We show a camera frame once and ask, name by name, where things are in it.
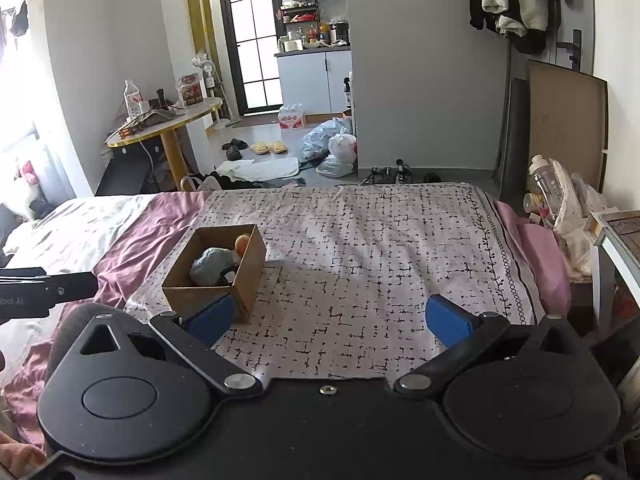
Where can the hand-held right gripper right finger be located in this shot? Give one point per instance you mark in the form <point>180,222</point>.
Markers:
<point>447,320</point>

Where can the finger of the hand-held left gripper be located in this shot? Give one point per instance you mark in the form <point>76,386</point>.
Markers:
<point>70,285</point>

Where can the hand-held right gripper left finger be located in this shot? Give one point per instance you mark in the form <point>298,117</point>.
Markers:
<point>210,317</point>

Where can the brown cardboard box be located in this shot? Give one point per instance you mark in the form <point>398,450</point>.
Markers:
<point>247,282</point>

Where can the orange round soft toy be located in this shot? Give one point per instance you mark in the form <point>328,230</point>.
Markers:
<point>242,245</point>

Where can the cream blanket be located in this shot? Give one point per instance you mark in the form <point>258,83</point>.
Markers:
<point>75,230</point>

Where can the pink plush toy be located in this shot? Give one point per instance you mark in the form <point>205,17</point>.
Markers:
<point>27,172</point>

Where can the black low bench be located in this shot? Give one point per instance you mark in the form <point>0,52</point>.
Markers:
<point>125,172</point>

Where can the pink fleece clothing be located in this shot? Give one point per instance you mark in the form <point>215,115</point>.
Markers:
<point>20,452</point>

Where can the black sandal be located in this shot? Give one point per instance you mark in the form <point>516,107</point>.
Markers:
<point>377,176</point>
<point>403,172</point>

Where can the clear plastic bag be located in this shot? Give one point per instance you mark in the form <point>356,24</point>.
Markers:
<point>575,230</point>

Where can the white floor towel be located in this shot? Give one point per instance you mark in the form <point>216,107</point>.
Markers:
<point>260,169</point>

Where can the round wooden table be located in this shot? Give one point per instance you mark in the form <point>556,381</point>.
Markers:
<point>172,157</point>

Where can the large clear drinking bottle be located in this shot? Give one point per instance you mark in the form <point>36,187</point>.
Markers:
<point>547,187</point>

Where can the black slipper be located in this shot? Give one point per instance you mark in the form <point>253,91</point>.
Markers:
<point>234,153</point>
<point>236,144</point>

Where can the grey framed side table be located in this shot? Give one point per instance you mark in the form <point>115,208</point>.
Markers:
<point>607,270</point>

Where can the yellow slipper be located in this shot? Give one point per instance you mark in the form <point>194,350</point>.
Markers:
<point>259,148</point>
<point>278,148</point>

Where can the clear water bottle red label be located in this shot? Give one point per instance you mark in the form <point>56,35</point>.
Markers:
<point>132,102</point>

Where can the dark leaning board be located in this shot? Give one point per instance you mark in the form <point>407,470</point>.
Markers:
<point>515,130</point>

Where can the white red plastic bag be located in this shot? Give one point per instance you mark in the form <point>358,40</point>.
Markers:
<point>342,147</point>

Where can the small black device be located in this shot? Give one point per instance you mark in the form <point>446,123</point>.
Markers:
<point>160,99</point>

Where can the bluish plastic bag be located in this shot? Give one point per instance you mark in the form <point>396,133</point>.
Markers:
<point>320,137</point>

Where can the shrink-wrapped water bottle pack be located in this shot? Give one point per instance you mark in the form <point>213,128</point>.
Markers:
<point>291,117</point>

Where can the red gift box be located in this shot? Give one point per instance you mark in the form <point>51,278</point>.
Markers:
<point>190,92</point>

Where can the large cardboard sheet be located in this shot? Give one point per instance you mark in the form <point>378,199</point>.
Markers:
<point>565,120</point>

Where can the white standing fan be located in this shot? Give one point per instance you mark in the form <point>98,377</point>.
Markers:
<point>207,67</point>

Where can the white kitchen base cabinet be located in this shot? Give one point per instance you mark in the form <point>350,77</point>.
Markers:
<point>305,80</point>

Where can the dark hanging garment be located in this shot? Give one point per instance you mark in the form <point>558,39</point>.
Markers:
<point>19,20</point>

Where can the black framed glass door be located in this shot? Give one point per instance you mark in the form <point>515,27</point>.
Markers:
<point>252,35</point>

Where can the yellow curtain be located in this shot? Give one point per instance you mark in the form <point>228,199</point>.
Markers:
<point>197,25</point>

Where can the black kitchen rack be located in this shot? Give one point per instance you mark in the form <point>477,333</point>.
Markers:
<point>300,22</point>

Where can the white black hanging jacket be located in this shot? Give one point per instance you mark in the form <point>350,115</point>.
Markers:
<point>530,5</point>

